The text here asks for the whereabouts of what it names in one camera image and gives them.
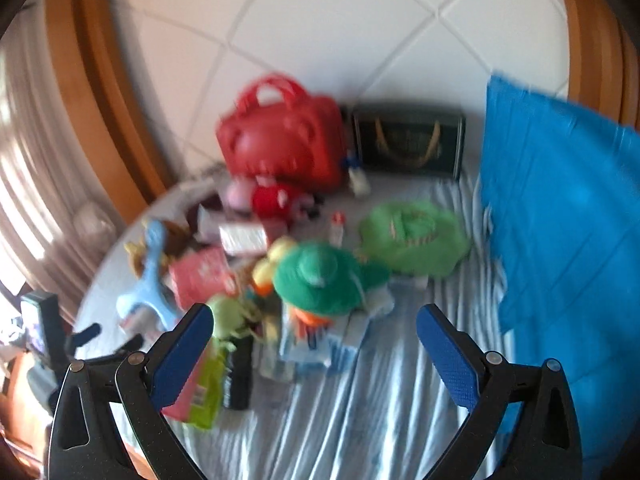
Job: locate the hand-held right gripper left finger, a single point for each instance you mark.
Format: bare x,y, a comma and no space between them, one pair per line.
182,355

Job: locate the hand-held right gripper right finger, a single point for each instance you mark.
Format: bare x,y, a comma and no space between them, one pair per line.
450,360

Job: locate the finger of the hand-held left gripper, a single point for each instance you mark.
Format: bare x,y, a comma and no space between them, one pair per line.
85,335
127,347

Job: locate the brown bear plush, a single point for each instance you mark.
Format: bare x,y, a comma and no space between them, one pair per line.
172,237

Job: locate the green frog plush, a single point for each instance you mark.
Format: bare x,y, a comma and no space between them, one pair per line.
315,275

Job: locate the blue plastic crate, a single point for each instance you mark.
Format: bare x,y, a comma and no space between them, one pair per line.
560,235

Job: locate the striped cloth covered desktop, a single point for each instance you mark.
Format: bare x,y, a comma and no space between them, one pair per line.
380,410

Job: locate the lime green pink packet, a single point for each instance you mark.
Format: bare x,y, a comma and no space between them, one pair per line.
200,397

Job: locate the black box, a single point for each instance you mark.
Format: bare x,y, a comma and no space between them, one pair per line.
237,375

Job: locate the light green plush toy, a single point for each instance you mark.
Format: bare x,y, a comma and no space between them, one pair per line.
230,315

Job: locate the light blue plastic toy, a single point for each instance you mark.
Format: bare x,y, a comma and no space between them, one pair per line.
150,280

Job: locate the pink box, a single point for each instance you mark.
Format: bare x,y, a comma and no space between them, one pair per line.
205,275

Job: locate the green flat plush pouch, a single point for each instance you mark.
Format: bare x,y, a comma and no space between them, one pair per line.
415,240

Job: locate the pale blue cloth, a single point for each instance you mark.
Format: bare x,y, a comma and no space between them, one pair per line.
320,347

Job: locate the white box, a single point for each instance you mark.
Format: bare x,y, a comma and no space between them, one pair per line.
242,237

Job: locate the white sheer curtain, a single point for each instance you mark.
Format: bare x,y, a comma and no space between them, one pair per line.
40,185

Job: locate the small bottle red cap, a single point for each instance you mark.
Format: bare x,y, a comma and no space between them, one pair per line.
339,230

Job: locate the pink pig plush red dress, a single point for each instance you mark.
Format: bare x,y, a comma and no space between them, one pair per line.
272,200

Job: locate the white bottle blue cap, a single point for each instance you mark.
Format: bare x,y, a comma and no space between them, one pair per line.
359,180

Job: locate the red bear-face suitcase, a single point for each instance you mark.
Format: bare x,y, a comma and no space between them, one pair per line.
285,145

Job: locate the wooden wall trim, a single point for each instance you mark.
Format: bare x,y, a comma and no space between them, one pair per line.
100,85
600,35

